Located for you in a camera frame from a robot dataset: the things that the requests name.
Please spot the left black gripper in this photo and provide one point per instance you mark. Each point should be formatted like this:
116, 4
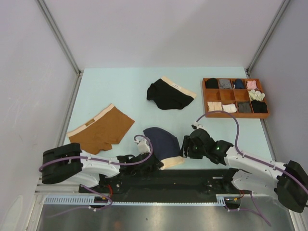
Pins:
157, 165

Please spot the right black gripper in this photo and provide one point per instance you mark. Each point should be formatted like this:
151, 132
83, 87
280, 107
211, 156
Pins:
188, 142

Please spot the navy blue underwear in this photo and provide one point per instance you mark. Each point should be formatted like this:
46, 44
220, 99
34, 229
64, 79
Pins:
166, 147

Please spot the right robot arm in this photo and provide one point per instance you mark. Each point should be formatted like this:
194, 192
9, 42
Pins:
288, 183

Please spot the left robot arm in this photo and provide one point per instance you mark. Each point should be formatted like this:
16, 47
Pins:
70, 163

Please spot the black underwear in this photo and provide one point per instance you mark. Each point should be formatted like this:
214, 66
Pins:
168, 95

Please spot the brown boxer underwear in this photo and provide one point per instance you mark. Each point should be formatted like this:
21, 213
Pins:
99, 134

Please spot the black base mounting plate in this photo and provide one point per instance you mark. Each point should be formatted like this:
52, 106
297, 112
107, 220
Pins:
170, 184

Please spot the rolled beige garment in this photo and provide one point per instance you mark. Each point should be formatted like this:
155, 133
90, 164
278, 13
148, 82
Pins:
214, 106

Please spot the rolled white garment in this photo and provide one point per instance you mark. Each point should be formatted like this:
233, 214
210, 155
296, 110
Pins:
229, 108

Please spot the wooden compartment tray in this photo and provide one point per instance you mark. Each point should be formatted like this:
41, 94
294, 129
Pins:
228, 96

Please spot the rolled black garment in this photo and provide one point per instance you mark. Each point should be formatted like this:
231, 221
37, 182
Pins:
211, 83
259, 107

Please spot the rolled dark grey garment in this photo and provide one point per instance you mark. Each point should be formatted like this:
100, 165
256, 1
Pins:
244, 107

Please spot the rolled grey striped garment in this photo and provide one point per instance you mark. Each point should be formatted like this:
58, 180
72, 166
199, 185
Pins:
225, 84

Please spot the rolled navy garment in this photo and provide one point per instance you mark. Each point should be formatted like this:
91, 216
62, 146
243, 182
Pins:
238, 84

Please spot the rolled black garment front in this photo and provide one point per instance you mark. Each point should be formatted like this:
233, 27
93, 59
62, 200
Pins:
259, 107

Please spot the rolled cream garment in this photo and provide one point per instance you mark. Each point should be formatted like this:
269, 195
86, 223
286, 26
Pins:
256, 95

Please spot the rolled pink garment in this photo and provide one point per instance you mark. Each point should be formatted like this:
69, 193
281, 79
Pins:
251, 85

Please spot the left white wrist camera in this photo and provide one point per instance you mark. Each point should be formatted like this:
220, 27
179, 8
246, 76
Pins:
143, 146

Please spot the white slotted cable duct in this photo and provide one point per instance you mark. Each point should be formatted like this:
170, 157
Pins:
95, 200

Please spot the left aluminium frame post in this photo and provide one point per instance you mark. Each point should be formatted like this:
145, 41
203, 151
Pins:
58, 35

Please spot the aluminium frame post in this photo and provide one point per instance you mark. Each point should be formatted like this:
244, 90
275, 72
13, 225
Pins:
269, 32
58, 35

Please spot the right aluminium frame post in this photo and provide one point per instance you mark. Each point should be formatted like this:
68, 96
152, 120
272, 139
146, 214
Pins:
269, 32

